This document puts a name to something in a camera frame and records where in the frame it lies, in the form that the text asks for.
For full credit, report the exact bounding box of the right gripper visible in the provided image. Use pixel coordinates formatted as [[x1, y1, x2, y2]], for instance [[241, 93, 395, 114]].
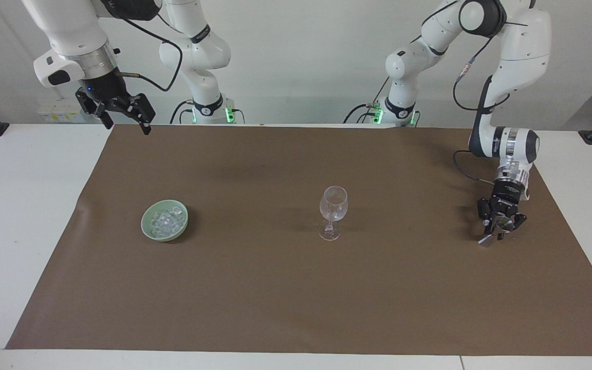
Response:
[[75, 69, 156, 136]]

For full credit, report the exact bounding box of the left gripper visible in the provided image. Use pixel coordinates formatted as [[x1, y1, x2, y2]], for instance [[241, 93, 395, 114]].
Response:
[[477, 180, 529, 238]]

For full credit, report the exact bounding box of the silver metal utensil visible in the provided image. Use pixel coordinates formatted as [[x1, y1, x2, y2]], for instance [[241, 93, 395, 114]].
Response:
[[478, 218, 515, 249]]

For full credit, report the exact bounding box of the clear ice cube pile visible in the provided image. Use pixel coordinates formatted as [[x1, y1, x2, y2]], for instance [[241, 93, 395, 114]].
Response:
[[150, 205, 184, 233]]

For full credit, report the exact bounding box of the clear wine glass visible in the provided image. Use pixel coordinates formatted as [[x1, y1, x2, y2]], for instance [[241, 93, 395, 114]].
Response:
[[318, 185, 349, 242]]

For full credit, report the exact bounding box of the green ceramic bowl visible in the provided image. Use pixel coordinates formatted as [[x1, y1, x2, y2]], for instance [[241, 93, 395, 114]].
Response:
[[140, 199, 190, 243]]

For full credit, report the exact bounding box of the black cable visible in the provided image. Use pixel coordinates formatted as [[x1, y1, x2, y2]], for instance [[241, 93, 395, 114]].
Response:
[[170, 100, 195, 125], [452, 20, 529, 184], [343, 76, 390, 124], [114, 13, 184, 94]]

